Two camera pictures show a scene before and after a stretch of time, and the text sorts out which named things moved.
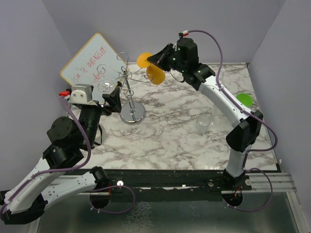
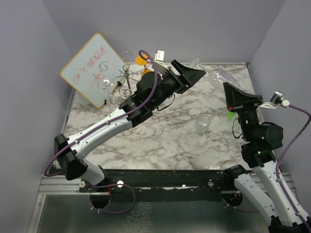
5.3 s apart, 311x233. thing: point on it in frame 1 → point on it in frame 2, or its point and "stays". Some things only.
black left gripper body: [92, 117] → [172, 82]
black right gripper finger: [160, 58] → [234, 96]
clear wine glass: [202, 124] stays
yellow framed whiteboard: [96, 63] stays
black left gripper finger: [114, 98] → [190, 76]
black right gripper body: [172, 62] → [248, 117]
